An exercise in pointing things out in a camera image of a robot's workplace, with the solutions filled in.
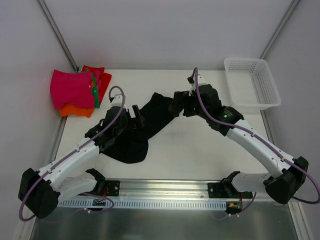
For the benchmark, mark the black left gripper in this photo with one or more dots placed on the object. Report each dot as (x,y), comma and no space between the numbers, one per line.
(130,117)

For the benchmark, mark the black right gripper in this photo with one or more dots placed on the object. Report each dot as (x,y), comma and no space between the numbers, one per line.
(186,103)

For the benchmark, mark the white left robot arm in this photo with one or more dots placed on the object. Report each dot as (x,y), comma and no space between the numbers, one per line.
(42,190)

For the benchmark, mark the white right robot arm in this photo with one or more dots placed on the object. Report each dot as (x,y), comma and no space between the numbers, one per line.
(285,174)

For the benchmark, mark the red folded t shirt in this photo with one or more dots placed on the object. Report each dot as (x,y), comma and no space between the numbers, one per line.
(102,79)

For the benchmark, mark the magenta folded t shirt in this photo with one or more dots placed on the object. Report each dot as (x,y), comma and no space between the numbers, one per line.
(61,81)

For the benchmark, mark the orange folded t shirt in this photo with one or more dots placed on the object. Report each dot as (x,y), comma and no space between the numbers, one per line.
(75,111)

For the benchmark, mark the white plastic basket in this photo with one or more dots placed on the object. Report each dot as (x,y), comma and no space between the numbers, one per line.
(251,85)

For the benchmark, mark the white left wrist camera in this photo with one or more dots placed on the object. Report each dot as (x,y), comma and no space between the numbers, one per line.
(118,100)

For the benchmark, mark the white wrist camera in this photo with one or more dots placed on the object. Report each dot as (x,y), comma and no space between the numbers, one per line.
(118,100)
(196,78)

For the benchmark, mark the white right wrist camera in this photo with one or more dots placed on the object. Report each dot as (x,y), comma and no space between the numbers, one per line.
(196,78)

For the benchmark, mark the aluminium front rail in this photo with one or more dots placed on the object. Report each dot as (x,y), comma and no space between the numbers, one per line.
(159,189)

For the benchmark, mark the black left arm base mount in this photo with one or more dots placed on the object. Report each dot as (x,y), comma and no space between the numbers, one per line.
(107,187)

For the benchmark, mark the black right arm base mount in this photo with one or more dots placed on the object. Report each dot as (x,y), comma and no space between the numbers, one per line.
(224,189)

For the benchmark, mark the white slotted cable duct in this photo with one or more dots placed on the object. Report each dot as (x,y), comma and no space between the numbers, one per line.
(153,204)

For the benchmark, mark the left aluminium corner post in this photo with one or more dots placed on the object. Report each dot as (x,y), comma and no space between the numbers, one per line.
(58,35)

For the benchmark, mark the aluminium corner post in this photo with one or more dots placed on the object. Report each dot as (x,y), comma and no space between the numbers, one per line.
(279,28)
(58,35)

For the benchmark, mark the right aluminium corner post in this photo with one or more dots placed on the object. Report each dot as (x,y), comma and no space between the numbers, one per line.
(279,28)

